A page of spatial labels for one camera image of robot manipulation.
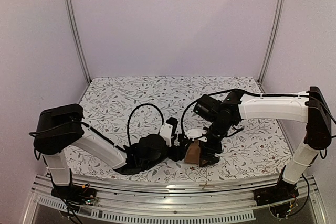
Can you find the right aluminium frame post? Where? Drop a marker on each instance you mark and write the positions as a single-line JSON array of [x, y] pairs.
[[271, 41]]

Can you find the left aluminium frame post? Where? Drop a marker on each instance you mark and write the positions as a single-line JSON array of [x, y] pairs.
[[77, 41]]

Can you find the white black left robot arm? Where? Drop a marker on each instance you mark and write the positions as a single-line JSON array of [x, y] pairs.
[[63, 126]]

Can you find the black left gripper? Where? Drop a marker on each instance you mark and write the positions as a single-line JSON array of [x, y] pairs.
[[179, 151]]

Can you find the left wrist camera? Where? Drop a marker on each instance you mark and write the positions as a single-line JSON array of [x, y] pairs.
[[168, 131]]

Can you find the brown cardboard box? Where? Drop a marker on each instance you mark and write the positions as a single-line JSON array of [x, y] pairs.
[[192, 155]]

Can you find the floral patterned table mat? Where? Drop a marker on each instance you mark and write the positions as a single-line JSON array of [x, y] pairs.
[[125, 109]]

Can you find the aluminium front rail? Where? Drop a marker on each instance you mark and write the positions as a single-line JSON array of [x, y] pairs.
[[229, 201]]

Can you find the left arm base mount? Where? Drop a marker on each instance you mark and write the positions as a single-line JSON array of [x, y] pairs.
[[75, 194]]

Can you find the aluminium frame post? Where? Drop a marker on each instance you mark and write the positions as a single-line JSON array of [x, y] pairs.
[[271, 41], [77, 41]]

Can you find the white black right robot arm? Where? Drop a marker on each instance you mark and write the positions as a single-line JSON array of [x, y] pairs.
[[308, 107]]

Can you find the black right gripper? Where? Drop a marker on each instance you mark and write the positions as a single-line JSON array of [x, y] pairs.
[[210, 149]]

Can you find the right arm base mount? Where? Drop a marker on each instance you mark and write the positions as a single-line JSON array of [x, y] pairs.
[[281, 198]]

